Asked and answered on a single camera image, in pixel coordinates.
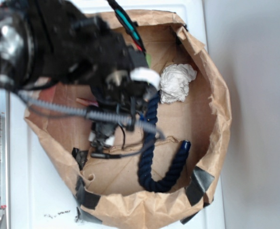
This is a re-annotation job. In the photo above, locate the orange spiral conch shell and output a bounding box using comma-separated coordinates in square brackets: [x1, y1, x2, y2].
[76, 98, 98, 107]

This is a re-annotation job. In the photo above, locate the multicoloured wire bundle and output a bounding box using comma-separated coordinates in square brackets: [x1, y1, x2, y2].
[106, 0, 147, 52]

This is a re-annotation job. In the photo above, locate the brown paper bag bin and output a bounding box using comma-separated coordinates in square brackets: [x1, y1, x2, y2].
[25, 9, 232, 229]

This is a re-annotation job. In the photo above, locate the green plush toy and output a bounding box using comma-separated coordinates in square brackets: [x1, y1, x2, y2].
[145, 53, 151, 68]

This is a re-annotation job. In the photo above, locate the crumpled white paper ball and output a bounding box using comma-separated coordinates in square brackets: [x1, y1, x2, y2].
[160, 64, 197, 104]

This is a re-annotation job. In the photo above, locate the dark blue thick rope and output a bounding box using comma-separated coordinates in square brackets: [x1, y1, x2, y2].
[137, 90, 192, 194]

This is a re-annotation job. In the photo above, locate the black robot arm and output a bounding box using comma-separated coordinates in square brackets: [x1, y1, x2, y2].
[0, 0, 160, 156]

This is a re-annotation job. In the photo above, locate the grey coiled cable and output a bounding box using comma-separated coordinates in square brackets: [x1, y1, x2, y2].
[17, 90, 166, 159]

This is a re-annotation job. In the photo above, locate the silver aluminium rail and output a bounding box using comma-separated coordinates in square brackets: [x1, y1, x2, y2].
[0, 90, 11, 229]

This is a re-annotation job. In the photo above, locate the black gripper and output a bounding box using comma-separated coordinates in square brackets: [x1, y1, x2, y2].
[68, 16, 160, 153]

